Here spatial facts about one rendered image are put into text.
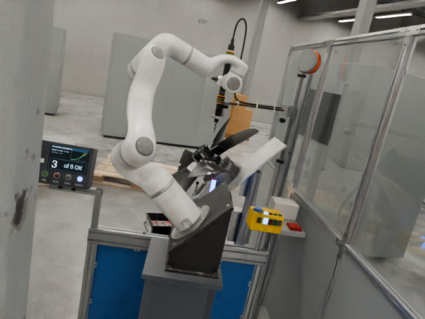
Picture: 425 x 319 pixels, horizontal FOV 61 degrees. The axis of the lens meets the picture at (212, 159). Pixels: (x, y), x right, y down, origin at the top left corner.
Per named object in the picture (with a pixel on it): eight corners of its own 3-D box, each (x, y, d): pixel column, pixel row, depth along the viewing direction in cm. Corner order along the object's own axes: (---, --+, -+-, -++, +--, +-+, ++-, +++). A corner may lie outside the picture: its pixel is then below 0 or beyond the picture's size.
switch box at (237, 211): (248, 243, 246) (255, 214, 241) (227, 240, 244) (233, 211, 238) (245, 237, 254) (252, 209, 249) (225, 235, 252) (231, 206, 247)
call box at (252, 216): (274, 228, 190) (279, 209, 188) (279, 237, 180) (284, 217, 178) (245, 223, 188) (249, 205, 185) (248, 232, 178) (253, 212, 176)
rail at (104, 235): (263, 262, 191) (266, 249, 189) (264, 266, 187) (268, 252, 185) (88, 238, 178) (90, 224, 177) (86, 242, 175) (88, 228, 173)
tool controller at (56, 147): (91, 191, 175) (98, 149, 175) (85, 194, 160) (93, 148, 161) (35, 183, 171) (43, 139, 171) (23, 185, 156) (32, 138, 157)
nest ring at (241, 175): (209, 190, 238) (205, 185, 237) (241, 164, 236) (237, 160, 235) (213, 205, 212) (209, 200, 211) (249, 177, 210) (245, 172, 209)
